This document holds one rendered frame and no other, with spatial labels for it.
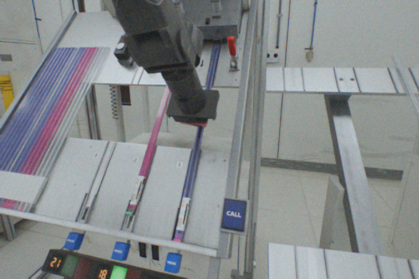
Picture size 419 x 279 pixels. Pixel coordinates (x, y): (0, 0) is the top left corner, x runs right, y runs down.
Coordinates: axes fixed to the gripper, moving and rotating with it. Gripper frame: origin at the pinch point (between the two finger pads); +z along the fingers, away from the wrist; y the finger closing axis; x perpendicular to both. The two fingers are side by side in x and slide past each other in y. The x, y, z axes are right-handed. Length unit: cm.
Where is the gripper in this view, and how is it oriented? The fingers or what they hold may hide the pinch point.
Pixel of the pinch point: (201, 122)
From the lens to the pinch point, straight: 54.9
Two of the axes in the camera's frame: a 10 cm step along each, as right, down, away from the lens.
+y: -9.7, -0.6, 2.3
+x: -1.6, 8.8, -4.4
